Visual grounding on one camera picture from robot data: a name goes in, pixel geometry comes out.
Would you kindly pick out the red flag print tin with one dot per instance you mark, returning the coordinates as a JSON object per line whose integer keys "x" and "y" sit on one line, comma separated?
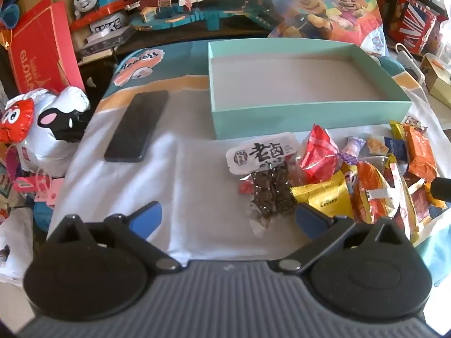
{"x": 414, "y": 24}

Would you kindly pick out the cartoon puppy printed bag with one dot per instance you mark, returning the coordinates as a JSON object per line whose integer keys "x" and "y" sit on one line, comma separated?
{"x": 324, "y": 3}

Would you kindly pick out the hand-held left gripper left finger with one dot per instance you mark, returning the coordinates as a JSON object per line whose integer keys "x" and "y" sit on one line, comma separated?
{"x": 146, "y": 216}

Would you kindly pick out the white lettered toy block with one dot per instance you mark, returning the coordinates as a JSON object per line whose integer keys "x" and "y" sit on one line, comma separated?
{"x": 105, "y": 26}

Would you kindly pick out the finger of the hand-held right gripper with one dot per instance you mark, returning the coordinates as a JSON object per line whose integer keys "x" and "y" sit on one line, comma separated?
{"x": 442, "y": 189}

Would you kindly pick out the long yellow snack packet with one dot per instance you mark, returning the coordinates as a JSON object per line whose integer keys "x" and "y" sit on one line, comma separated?
{"x": 403, "y": 197}

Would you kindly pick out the mint green cardboard box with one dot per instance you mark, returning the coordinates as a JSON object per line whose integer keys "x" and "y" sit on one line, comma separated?
{"x": 282, "y": 77}

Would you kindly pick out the teal toy track set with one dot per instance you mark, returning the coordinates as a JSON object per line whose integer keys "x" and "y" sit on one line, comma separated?
{"x": 197, "y": 14}

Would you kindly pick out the black smartphone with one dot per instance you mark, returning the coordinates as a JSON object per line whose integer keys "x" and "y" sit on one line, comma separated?
{"x": 137, "y": 126}

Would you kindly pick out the orange noodle snack bag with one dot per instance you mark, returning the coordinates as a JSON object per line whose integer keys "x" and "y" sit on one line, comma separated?
{"x": 373, "y": 190}

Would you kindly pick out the dark jerky packet white label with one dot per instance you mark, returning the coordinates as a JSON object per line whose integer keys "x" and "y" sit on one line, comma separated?
{"x": 267, "y": 186}

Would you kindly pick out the blue white snack packet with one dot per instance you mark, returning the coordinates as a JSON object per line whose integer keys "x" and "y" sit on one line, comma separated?
{"x": 385, "y": 146}

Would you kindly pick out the yellow square snack packet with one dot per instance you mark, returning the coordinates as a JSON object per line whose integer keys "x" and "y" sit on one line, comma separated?
{"x": 324, "y": 192}

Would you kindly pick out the purple white candy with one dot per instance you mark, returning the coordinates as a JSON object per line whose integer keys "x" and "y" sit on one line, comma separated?
{"x": 352, "y": 148}

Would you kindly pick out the red square snack packet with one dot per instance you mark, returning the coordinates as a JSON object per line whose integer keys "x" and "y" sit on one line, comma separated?
{"x": 246, "y": 187}

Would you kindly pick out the red orange snack packet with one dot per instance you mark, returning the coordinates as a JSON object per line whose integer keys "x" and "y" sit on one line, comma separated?
{"x": 421, "y": 202}

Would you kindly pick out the red face balloon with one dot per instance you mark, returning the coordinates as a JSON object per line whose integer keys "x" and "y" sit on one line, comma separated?
{"x": 16, "y": 119}

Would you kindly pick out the orange biscuit packet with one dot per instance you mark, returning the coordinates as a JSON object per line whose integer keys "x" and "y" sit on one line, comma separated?
{"x": 421, "y": 151}

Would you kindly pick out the pink tags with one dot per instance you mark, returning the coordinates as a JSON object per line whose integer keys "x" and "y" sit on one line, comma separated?
{"x": 38, "y": 188}

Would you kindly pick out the white black cow balloon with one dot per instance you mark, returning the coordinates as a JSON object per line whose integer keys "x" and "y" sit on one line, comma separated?
{"x": 56, "y": 126}

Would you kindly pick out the red cardboard box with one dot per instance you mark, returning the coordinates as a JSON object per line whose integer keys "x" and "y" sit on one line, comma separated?
{"x": 42, "y": 49}

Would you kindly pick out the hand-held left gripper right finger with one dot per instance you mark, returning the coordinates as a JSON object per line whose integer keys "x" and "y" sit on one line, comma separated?
{"x": 310, "y": 218}

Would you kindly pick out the red foil snack packet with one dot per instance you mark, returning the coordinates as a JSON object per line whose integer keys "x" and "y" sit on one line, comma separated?
{"x": 319, "y": 151}

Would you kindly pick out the small yellow snack packet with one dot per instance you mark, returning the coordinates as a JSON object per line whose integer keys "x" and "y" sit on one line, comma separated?
{"x": 397, "y": 130}

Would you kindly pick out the khaki gift box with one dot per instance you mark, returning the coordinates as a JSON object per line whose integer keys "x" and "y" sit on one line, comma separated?
{"x": 438, "y": 81}

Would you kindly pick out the white plastic bag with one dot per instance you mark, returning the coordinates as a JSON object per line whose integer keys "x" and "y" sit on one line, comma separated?
{"x": 16, "y": 246}

